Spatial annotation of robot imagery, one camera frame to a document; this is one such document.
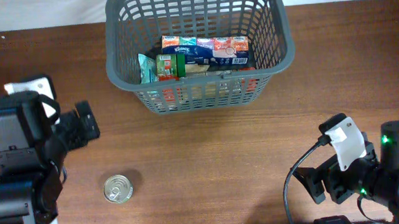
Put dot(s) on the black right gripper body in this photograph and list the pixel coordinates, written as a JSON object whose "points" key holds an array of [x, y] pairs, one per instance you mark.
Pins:
{"points": [[358, 179]]}

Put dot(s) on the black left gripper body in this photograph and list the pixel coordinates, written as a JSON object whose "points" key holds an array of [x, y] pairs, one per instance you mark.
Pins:
{"points": [[67, 133]]}

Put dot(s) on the silver pull-tab tin can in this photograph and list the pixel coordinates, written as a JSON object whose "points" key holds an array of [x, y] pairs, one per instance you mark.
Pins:
{"points": [[118, 189]]}

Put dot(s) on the mint green wipes packet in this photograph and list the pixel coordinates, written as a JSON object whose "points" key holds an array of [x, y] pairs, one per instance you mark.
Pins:
{"points": [[148, 69]]}

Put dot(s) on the green lidded jar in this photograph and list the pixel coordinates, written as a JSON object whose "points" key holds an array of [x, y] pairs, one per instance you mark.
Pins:
{"points": [[170, 66]]}

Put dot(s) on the orange pasta packet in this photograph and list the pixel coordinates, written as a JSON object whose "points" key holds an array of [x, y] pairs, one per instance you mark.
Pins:
{"points": [[222, 88]]}

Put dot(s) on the brown paper pouch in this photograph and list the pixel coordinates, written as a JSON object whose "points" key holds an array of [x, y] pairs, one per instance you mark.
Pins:
{"points": [[197, 73]]}

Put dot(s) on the Kleenex tissue multipack box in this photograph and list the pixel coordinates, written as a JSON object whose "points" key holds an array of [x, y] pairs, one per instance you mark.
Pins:
{"points": [[208, 51]]}

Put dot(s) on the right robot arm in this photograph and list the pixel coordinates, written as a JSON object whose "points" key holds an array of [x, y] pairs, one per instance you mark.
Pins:
{"points": [[372, 178]]}

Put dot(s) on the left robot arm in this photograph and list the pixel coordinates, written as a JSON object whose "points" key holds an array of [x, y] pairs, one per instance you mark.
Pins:
{"points": [[35, 137]]}

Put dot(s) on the grey plastic lattice basket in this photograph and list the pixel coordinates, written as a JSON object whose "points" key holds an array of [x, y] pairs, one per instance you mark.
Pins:
{"points": [[135, 27]]}

